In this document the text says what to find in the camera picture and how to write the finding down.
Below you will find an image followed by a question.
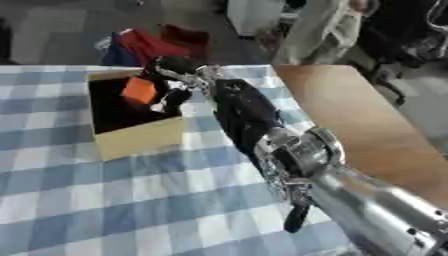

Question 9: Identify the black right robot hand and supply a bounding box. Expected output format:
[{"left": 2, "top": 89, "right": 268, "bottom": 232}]
[{"left": 138, "top": 55, "right": 289, "bottom": 162}]

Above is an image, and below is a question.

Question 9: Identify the orange block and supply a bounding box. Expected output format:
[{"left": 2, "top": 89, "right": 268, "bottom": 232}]
[{"left": 119, "top": 76, "right": 160, "bottom": 105}]

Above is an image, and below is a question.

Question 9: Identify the tan cardboard box black inside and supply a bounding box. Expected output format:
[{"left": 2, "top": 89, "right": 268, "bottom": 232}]
[{"left": 84, "top": 67, "right": 188, "bottom": 162}]

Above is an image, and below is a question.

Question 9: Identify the white bin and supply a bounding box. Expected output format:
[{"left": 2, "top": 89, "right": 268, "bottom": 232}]
[{"left": 225, "top": 0, "right": 289, "bottom": 38}]

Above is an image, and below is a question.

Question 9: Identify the person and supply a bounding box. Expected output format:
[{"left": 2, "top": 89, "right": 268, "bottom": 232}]
[{"left": 269, "top": 0, "right": 382, "bottom": 66}]

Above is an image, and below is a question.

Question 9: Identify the red and blue bag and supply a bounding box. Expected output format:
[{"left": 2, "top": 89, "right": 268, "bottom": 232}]
[{"left": 99, "top": 23, "right": 212, "bottom": 68}]

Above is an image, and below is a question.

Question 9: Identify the black chair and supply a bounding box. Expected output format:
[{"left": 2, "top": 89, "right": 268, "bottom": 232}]
[{"left": 355, "top": 0, "right": 448, "bottom": 108}]

